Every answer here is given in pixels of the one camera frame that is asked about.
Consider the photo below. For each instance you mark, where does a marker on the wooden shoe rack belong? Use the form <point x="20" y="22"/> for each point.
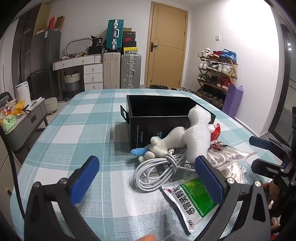
<point x="217" y="72"/>

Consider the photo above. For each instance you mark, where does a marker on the white appliance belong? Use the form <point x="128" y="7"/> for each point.
<point x="23" y="93"/>

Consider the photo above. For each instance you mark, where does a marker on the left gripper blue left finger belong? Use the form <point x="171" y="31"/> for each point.
<point x="82" y="178"/>

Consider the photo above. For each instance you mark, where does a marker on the black open box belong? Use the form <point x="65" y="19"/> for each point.
<point x="154" y="115"/>

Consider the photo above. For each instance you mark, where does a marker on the woven laundry basket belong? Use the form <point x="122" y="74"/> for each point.
<point x="72" y="84"/>

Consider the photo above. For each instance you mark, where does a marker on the checkered teal tablecloth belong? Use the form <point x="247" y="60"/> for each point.
<point x="91" y="124"/>

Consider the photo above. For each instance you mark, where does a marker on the grey side cabinet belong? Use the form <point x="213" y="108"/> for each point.
<point x="27" y="124"/>

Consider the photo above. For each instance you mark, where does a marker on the shoelaces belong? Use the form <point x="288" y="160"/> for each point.
<point x="225" y="159"/>

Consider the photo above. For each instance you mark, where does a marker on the teal suitcase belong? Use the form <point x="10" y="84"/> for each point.
<point x="114" y="38"/>

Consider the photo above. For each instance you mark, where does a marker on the white drawer desk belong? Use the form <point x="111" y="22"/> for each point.
<point x="89" y="68"/>

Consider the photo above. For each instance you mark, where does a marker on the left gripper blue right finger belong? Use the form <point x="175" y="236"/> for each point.
<point x="212" y="179"/>

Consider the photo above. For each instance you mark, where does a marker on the red white packet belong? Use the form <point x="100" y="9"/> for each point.
<point x="215" y="131"/>

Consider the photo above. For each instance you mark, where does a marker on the green medicine packet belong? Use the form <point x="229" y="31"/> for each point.
<point x="191" y="199"/>

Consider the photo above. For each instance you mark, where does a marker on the black tote bag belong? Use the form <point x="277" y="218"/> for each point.
<point x="96" y="47"/>

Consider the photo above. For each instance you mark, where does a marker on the wooden door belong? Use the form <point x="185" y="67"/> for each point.
<point x="166" y="45"/>

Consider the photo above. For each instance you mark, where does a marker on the white plush toy blue ear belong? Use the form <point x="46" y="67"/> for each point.
<point x="159" y="147"/>

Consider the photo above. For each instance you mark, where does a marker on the person's right hand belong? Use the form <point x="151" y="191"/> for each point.
<point x="272" y="189"/>

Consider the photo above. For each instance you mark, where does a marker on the white foam piece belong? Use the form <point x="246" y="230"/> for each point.
<point x="197" y="137"/>

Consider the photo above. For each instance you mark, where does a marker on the beige suitcase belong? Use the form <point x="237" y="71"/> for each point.
<point x="111" y="70"/>

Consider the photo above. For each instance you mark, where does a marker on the person's left hand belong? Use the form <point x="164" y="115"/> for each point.
<point x="147" y="238"/>

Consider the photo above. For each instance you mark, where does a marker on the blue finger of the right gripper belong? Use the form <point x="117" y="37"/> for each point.
<point x="267" y="169"/>
<point x="260" y="143"/>

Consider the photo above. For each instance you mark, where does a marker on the silver suitcase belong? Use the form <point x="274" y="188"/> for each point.
<point x="130" y="70"/>

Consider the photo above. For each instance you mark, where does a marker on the round white stool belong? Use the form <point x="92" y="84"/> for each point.
<point x="51" y="105"/>

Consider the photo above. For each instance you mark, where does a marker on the stack of shoe boxes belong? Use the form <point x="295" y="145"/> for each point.
<point x="129" y="42"/>

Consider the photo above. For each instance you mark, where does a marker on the purple bag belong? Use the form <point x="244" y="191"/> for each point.
<point x="232" y="100"/>

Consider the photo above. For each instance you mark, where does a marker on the dark grey refrigerator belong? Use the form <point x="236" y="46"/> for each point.
<point x="45" y="49"/>

